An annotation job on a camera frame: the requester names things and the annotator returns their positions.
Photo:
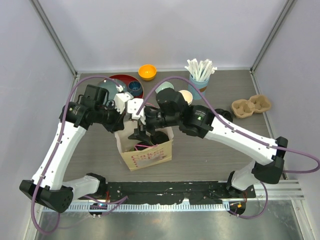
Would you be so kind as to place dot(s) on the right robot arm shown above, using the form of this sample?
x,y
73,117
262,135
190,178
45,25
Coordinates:
x,y
200,121

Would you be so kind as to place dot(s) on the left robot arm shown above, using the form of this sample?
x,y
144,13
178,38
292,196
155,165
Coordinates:
x,y
47,185

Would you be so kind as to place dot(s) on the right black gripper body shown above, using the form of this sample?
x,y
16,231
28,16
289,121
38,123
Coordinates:
x,y
154,120

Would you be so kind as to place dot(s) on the light green bowl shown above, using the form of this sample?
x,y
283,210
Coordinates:
x,y
163,86

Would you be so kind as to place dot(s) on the light blue straw holder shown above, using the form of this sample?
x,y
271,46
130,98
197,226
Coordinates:
x,y
199,85

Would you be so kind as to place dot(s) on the stack of black lids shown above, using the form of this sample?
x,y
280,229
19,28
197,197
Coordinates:
x,y
225,113

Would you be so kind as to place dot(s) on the black coffee cup lid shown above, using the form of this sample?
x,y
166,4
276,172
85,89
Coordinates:
x,y
142,146

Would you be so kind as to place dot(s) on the aluminium front rail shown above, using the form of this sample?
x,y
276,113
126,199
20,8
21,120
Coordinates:
x,y
284,190

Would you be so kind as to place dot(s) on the orange bowl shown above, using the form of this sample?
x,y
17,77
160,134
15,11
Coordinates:
x,y
147,72

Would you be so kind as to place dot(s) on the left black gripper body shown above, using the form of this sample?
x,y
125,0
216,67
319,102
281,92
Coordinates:
x,y
110,118

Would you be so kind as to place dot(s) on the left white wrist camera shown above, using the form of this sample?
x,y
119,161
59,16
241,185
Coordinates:
x,y
121,98

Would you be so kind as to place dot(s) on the dark blue ceramic cup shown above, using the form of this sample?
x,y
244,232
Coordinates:
x,y
135,88

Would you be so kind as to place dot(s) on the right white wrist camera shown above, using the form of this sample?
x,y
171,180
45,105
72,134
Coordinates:
x,y
132,108

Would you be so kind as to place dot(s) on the pink paper bag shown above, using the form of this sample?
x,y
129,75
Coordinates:
x,y
135,160

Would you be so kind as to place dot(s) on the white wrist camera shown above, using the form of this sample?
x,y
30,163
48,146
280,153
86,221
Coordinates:
x,y
121,98
132,108

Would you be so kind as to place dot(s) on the bundle of white straws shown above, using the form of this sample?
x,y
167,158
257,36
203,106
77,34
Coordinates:
x,y
200,70

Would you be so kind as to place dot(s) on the large blue-grey plate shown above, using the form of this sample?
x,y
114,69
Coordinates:
x,y
111,85

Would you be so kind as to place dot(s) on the red round tray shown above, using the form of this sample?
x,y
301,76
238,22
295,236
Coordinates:
x,y
125,78

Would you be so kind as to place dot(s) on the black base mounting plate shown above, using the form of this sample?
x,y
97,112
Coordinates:
x,y
171,192

